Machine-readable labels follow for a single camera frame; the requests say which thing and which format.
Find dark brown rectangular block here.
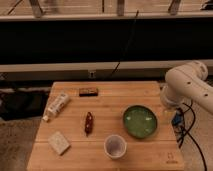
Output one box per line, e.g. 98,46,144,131
79,88,98,97

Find white toothpaste tube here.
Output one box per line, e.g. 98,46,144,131
42,93,70,122

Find red dried pepper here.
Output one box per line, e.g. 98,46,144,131
85,112,93,135

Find green round plate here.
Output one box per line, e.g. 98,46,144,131
123,105,158,139

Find black cables beside table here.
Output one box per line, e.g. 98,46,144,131
171,101,208,171

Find black hanging cable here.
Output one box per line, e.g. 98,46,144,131
106,9,140,80

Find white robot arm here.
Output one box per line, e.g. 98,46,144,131
160,61,213,124

